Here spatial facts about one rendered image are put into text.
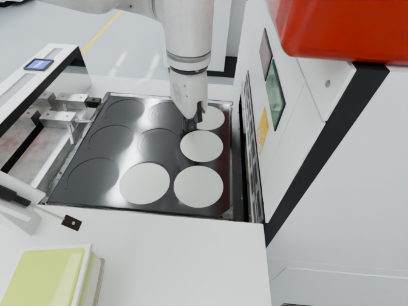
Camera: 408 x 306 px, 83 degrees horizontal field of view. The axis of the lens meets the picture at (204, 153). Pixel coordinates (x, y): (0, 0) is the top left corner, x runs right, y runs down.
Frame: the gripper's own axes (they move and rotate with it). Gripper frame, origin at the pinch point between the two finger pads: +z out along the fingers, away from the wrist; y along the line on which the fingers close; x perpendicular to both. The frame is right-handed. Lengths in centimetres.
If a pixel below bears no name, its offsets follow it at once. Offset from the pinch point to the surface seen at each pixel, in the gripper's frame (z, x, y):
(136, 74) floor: 92, 30, -187
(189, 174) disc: 2.0, -6.4, 12.6
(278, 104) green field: -19.0, 2.9, 21.5
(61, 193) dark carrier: 2.0, -30.3, 5.4
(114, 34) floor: 92, 35, -296
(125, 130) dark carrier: 2.1, -14.3, -6.8
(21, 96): -4.0, -33.3, -22.0
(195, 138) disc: 1.9, -0.2, 3.8
